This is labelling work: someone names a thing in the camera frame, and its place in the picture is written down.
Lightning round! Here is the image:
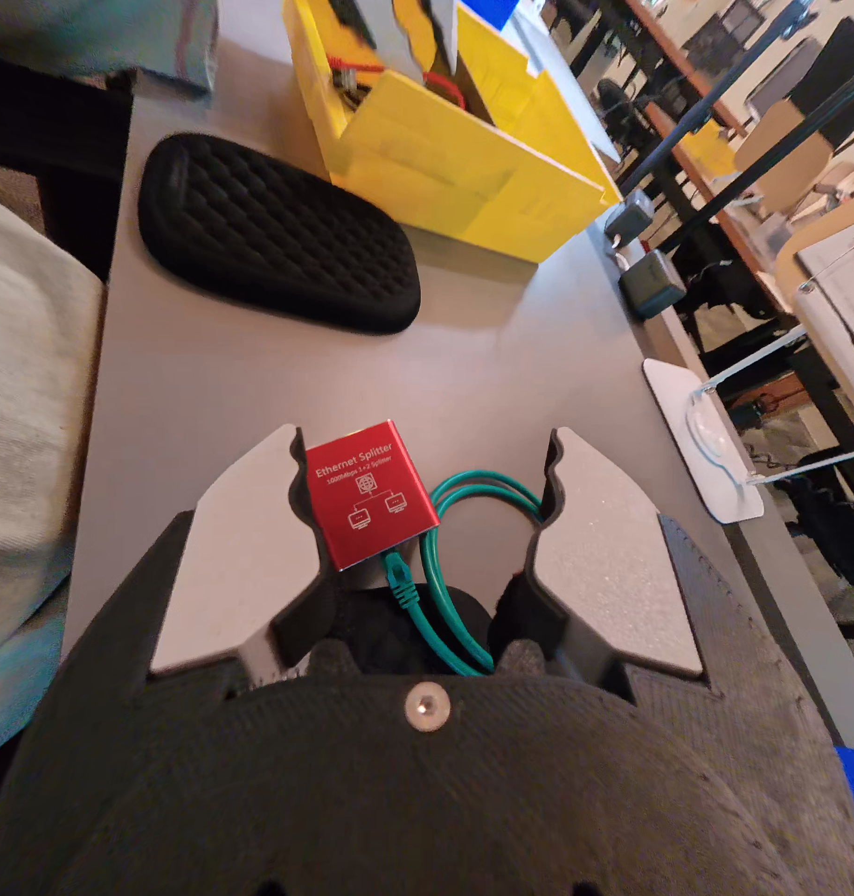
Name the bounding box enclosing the instruction sign board on stand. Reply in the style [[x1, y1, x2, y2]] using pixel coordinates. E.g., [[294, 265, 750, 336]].
[[642, 210, 854, 524]]

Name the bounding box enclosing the yellow plastic bin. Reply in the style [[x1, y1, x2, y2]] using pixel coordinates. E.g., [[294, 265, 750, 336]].
[[283, 0, 624, 265]]

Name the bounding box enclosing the person's white shirt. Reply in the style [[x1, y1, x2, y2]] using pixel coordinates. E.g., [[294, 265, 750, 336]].
[[0, 189, 107, 662]]

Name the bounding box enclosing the black office chair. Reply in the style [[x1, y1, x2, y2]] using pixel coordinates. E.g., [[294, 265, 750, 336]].
[[597, 77, 646, 144]]

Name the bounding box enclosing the black light stand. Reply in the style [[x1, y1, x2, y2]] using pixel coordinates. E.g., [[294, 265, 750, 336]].
[[619, 35, 854, 254]]

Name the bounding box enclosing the black bin divider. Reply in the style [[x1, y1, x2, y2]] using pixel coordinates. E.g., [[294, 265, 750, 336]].
[[456, 66, 498, 127]]

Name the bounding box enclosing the red ethernet splitter box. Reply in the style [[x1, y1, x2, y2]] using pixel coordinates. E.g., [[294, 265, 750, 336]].
[[304, 420, 442, 573]]

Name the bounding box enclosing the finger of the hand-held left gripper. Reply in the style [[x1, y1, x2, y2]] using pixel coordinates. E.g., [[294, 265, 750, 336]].
[[427, 0, 463, 76], [355, 0, 429, 83]]

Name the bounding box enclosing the person's left forearm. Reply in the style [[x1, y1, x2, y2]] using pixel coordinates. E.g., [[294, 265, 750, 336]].
[[0, 0, 219, 97]]

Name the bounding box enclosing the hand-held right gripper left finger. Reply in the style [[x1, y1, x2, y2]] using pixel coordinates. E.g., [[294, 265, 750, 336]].
[[149, 423, 345, 686]]

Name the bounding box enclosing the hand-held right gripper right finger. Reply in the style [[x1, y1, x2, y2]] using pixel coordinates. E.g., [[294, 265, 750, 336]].
[[488, 427, 704, 686]]

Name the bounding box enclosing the long wooden table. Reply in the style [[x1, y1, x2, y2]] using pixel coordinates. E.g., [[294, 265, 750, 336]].
[[626, 0, 792, 312]]

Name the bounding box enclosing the red ethernet cable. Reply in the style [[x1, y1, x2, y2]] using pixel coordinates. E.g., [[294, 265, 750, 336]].
[[332, 59, 467, 111]]

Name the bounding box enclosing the green ethernet cable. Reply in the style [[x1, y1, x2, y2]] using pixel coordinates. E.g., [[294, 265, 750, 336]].
[[383, 470, 545, 678]]

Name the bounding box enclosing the grey electronic device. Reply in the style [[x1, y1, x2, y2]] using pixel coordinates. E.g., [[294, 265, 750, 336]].
[[619, 251, 688, 321], [604, 190, 656, 247]]

